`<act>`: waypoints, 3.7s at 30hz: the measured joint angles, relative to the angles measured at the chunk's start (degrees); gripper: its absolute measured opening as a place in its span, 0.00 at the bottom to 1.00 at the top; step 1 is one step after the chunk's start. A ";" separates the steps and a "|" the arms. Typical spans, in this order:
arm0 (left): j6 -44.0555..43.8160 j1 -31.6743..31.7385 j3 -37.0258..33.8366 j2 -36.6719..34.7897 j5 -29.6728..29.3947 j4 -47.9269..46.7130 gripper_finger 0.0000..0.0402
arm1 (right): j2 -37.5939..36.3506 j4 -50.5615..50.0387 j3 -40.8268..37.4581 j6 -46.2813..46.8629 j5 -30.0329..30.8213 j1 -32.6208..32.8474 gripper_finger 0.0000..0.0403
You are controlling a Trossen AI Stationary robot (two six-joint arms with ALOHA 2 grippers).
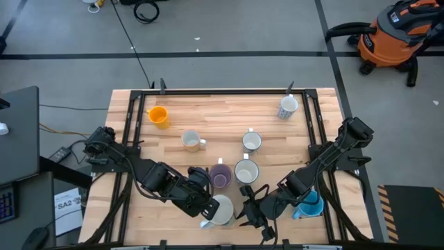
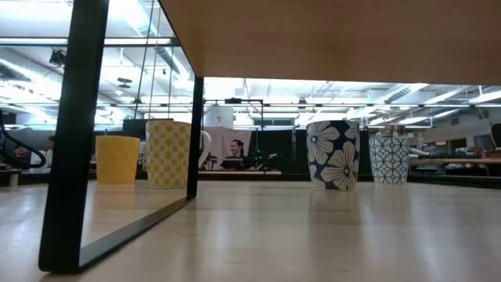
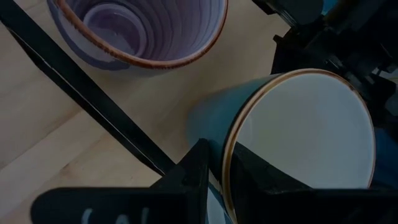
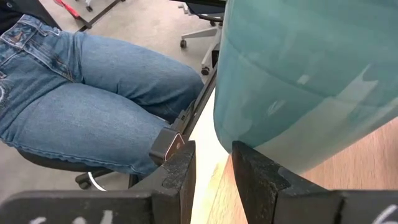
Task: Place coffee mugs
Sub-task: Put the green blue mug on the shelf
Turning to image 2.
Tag wooden riser shelf black legs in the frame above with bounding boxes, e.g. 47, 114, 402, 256
38, 0, 501, 274

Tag yellow orange mug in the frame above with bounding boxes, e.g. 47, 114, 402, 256
95, 135, 141, 185

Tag navy white floral mug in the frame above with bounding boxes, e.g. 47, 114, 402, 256
305, 120, 360, 192

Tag curved black cable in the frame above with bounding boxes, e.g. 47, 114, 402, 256
0, 109, 47, 170

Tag black aluminium table frame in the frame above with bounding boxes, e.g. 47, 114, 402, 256
0, 170, 501, 190

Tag blue geometric pattern mug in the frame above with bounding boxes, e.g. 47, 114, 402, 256
368, 135, 410, 186

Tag black ceiling camera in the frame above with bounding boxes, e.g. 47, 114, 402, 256
49, 49, 67, 67

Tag yellow dotted white mug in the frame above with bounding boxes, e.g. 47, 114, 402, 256
145, 120, 212, 189

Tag person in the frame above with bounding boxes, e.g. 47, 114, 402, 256
13, 144, 32, 170
220, 139, 251, 170
30, 136, 56, 173

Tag background robot green light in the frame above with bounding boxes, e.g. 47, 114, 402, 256
248, 147, 283, 172

